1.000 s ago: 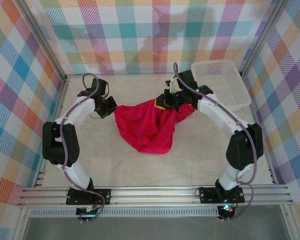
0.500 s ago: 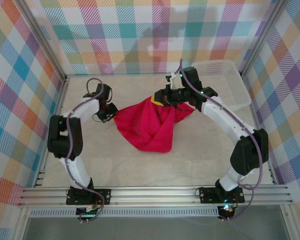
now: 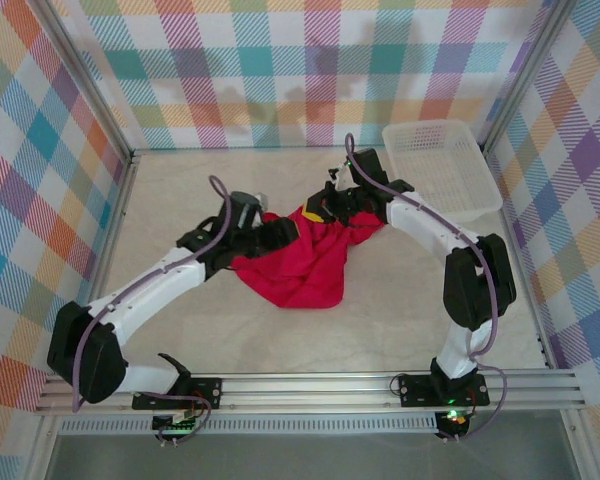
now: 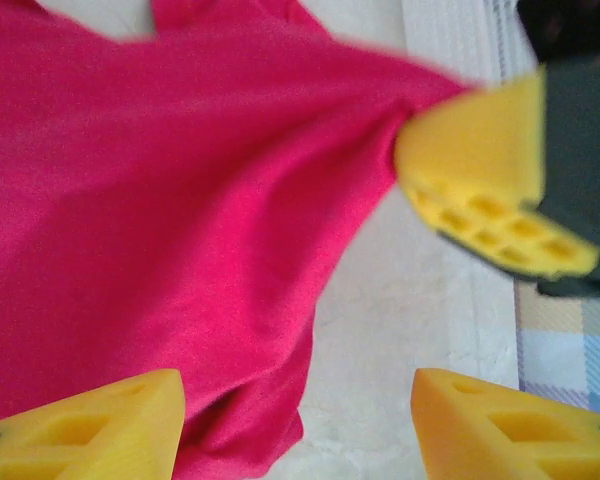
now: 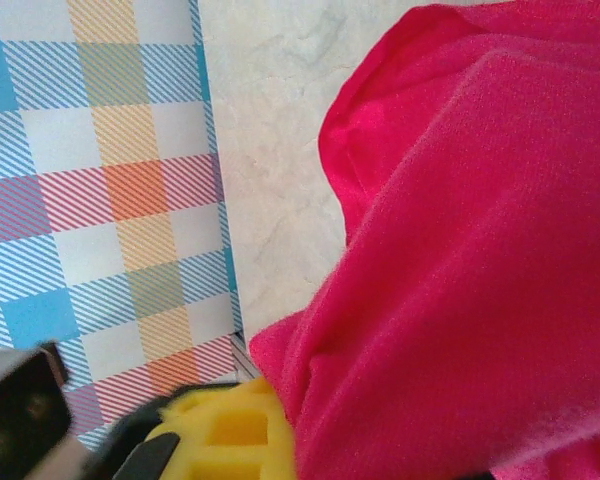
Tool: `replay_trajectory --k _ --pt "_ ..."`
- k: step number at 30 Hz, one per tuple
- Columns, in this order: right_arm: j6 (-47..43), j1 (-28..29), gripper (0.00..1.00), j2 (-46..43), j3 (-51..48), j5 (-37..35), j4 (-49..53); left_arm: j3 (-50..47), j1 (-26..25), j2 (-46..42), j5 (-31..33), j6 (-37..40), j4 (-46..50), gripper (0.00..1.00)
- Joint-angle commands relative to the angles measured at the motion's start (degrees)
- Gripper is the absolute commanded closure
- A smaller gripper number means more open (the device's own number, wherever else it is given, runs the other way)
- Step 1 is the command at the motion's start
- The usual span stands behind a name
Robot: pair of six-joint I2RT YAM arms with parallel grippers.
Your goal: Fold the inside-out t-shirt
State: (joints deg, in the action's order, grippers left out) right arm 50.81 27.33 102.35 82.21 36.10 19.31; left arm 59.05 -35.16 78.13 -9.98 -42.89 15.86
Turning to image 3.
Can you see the aluminium frame leg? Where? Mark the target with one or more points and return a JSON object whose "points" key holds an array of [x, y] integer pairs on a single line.
{"points": [[42, 450], [577, 450]]}

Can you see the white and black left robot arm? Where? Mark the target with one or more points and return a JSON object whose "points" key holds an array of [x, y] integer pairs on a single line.
{"points": [[155, 285]]}

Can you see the red t-shirt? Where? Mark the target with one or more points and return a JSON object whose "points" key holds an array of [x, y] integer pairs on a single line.
{"points": [[300, 270]]}

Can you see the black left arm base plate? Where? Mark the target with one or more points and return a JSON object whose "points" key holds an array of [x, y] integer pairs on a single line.
{"points": [[210, 392]]}

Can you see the thin aluminium table rail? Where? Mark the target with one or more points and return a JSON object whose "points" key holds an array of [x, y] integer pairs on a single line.
{"points": [[255, 148]]}

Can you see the aluminium table side rail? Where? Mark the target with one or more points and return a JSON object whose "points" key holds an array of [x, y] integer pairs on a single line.
{"points": [[530, 300], [115, 220]]}

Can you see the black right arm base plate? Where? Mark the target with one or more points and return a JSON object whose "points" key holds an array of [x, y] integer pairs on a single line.
{"points": [[415, 390]]}

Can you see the aluminium frame post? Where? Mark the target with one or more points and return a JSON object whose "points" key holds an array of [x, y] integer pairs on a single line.
{"points": [[525, 75], [87, 82]]}

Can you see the white perforated plastic basket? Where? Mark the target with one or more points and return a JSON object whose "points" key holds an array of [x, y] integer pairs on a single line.
{"points": [[440, 170]]}

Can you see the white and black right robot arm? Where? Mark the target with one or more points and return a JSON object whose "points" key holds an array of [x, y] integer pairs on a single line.
{"points": [[420, 220]]}

